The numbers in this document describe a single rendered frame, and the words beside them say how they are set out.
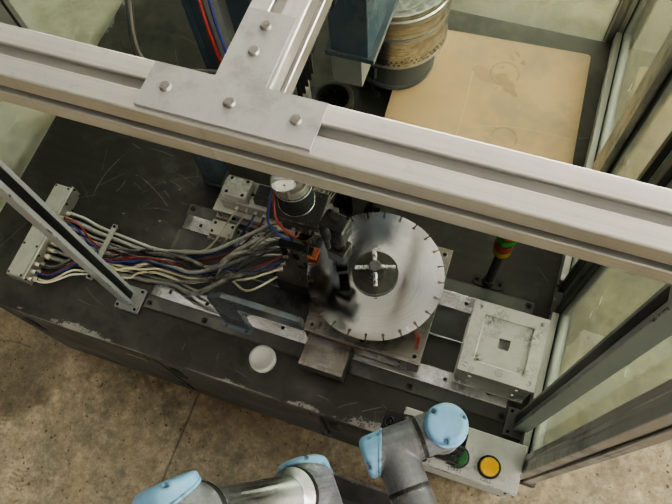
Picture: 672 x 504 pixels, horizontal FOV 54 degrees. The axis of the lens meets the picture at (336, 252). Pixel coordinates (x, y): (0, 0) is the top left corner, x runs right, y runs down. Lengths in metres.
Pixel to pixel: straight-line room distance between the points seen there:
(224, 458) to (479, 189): 2.14
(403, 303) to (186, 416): 1.23
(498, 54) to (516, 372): 1.04
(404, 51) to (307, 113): 1.44
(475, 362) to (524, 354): 0.12
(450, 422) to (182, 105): 0.83
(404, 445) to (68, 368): 1.80
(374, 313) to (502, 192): 1.13
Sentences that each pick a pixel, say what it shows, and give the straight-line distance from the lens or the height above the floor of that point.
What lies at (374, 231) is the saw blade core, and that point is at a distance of 1.64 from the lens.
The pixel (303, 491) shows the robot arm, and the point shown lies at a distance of 1.44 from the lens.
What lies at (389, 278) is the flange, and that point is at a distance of 1.58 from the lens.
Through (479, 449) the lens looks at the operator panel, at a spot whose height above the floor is 0.90.
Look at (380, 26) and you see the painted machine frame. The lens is 1.47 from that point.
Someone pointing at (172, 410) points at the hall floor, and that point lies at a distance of 2.59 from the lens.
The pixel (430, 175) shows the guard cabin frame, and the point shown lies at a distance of 0.45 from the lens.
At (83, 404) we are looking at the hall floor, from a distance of 2.71.
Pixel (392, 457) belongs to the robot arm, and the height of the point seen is 1.25.
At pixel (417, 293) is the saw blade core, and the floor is 0.95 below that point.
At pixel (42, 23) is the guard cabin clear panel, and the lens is 2.27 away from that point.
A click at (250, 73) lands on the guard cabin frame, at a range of 0.50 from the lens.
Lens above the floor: 2.44
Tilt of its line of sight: 67 degrees down
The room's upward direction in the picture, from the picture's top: 9 degrees counter-clockwise
